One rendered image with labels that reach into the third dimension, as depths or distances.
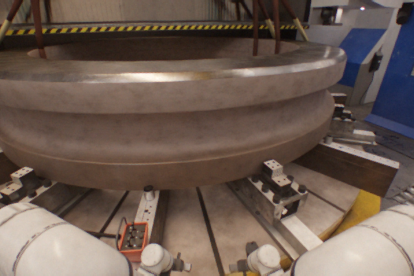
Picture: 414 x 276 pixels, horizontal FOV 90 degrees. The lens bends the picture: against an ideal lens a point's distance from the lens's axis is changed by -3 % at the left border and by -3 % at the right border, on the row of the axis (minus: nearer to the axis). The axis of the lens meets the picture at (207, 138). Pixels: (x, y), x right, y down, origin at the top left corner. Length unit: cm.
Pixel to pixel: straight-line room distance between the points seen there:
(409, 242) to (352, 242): 9
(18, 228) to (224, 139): 151
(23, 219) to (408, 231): 69
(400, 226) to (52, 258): 59
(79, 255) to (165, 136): 136
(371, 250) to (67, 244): 49
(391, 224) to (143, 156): 154
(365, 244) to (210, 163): 138
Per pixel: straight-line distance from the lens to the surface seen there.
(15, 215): 55
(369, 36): 701
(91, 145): 195
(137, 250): 136
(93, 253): 45
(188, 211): 218
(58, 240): 46
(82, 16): 447
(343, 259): 45
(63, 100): 174
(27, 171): 230
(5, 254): 52
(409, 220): 55
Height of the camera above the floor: 189
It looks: 28 degrees down
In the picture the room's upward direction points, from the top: straight up
